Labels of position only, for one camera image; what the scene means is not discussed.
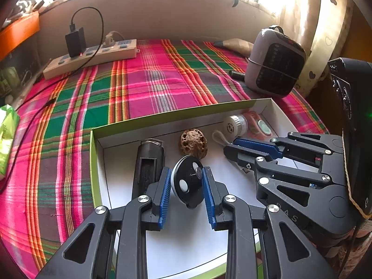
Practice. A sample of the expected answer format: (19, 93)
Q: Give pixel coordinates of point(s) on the pink case with round dial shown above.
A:
(258, 122)

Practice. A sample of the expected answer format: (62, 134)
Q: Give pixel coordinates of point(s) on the black round remote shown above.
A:
(186, 180)

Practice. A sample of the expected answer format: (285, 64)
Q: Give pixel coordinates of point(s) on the pile of bags and papers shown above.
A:
(27, 5)

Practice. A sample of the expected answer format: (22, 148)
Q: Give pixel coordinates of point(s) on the black charger adapter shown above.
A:
(75, 42)

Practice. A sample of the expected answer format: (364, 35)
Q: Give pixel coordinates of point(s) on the cream heart print curtain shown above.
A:
(325, 20)

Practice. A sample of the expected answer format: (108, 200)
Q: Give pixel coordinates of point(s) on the white power strip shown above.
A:
(116, 51)

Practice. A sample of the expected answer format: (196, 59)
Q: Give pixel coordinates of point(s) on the pink green plaid blanket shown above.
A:
(145, 93)

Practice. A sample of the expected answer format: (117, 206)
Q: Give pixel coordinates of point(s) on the green white cardboard box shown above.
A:
(122, 165)

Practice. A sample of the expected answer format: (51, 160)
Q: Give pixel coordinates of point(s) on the small white round device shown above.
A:
(234, 125)

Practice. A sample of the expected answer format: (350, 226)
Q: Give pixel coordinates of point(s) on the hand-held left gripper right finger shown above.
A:
(209, 197)

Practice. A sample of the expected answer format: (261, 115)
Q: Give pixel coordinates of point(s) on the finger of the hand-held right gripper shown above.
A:
(247, 159)
(255, 146)

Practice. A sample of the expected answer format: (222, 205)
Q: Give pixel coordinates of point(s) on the grey black space heater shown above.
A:
(273, 64)

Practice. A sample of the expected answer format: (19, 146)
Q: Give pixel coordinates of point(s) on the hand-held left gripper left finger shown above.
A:
(164, 197)

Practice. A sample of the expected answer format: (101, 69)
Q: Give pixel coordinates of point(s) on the black handheld flashlight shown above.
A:
(145, 157)

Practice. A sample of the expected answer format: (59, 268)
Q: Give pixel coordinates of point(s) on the green tissue pack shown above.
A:
(7, 139)

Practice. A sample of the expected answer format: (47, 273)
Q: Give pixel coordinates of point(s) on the white power plug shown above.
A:
(109, 39)

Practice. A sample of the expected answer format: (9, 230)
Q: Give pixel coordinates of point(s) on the brown paper bag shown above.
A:
(235, 46)

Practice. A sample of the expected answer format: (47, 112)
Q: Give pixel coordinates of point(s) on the orange tray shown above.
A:
(17, 33)

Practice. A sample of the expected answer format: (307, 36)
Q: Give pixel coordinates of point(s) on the brown carved walnut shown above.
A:
(191, 144)

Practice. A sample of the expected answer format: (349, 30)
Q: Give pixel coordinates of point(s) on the pale green jar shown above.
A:
(8, 77)

